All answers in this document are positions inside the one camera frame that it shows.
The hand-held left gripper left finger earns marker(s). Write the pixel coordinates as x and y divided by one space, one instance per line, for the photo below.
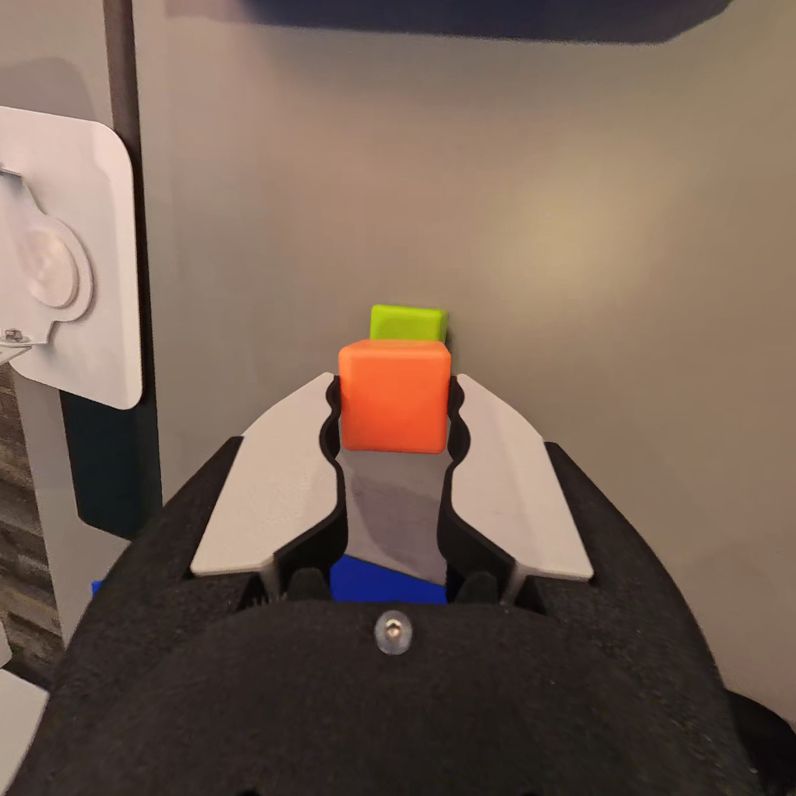
268 498

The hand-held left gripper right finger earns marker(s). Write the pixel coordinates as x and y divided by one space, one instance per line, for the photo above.
522 498

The blue plastic bin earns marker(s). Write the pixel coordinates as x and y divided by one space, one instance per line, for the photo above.
498 15
386 581

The orange magnetic cube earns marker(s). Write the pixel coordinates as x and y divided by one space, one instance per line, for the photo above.
392 398

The green magnetic cube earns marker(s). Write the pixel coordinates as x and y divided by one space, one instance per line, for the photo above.
408 323

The white sign stand base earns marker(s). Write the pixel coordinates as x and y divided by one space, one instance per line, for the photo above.
87 311

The black textured mat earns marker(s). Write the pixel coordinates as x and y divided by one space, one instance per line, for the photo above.
771 746

